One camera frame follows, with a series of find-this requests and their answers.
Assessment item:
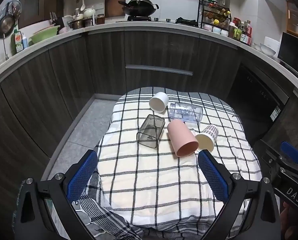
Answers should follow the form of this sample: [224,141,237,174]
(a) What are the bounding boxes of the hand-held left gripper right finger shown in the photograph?
[198,149,283,240]

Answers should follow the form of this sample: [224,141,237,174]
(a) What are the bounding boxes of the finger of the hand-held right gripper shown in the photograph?
[260,141,298,172]

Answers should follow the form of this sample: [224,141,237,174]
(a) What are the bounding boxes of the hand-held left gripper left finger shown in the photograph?
[12,149,99,240]

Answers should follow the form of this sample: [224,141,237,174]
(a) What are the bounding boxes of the checkered paper cup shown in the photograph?
[195,124,219,153]

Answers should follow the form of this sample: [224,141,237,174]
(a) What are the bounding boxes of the pink cup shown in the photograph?
[167,119,199,157]

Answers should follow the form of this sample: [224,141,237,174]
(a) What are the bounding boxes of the grey transparent square cup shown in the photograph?
[136,114,166,148]

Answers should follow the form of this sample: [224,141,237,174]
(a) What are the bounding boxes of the white cup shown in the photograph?
[149,92,169,113]

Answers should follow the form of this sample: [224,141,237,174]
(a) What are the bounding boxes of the person's right hand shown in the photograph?
[279,201,298,240]

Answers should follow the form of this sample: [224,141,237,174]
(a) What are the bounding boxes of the grey striped cloth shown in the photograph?
[12,175,152,240]

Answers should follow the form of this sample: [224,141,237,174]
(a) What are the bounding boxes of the white black checked tablecloth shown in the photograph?
[96,87,262,227]

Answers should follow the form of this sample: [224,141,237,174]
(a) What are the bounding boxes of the black dishwasher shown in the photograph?
[226,64,290,137]

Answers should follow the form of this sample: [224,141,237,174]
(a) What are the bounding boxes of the black microwave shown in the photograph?
[277,32,298,77]

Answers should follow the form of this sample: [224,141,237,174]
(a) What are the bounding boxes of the dark wood base cabinet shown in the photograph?
[0,26,298,240]

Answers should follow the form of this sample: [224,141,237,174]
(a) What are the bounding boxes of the white bowls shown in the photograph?
[254,42,277,57]

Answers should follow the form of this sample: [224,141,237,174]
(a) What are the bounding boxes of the red capped sauce bottle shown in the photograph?
[240,20,254,46]

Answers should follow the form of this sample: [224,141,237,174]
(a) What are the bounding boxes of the green basin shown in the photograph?
[29,25,59,44]

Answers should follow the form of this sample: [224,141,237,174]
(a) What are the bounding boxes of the green dish soap bottle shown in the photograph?
[11,29,24,54]

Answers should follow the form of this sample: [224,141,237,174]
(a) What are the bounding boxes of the steel pot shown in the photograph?
[69,19,95,30]

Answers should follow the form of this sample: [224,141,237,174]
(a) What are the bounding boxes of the black spice rack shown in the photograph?
[198,0,233,38]

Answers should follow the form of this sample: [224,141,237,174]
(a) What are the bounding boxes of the knife block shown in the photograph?
[50,12,64,27]

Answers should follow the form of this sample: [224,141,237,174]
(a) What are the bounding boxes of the white teapot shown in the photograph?
[83,7,97,19]

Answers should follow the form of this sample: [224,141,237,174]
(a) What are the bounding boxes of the gas stove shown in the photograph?
[115,16,177,23]

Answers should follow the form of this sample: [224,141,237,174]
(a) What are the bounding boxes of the hanging frying pan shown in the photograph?
[0,15,16,61]

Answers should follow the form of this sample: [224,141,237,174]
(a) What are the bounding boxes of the wooden cutting board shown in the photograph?
[105,0,127,18]

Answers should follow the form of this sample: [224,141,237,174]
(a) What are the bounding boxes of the black wok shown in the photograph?
[118,0,160,17]

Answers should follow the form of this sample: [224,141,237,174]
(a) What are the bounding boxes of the dark wood wall cabinet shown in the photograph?
[18,0,64,29]

